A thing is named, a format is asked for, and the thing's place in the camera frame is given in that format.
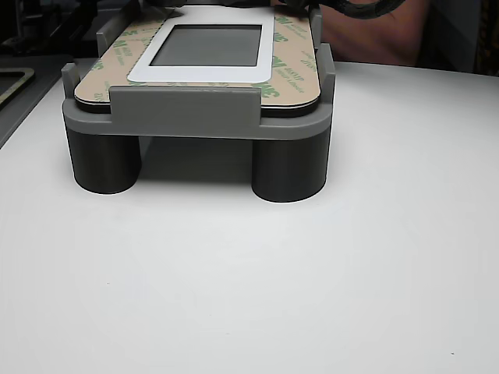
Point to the black stand equipment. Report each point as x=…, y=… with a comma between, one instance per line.
x=66, y=19

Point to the white panel with window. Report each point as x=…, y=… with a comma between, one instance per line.
x=195, y=74

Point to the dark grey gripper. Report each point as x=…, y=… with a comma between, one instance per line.
x=230, y=2

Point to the grey 3D printed fixture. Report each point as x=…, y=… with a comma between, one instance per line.
x=187, y=105

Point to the flat grey plate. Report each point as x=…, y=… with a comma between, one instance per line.
x=43, y=85

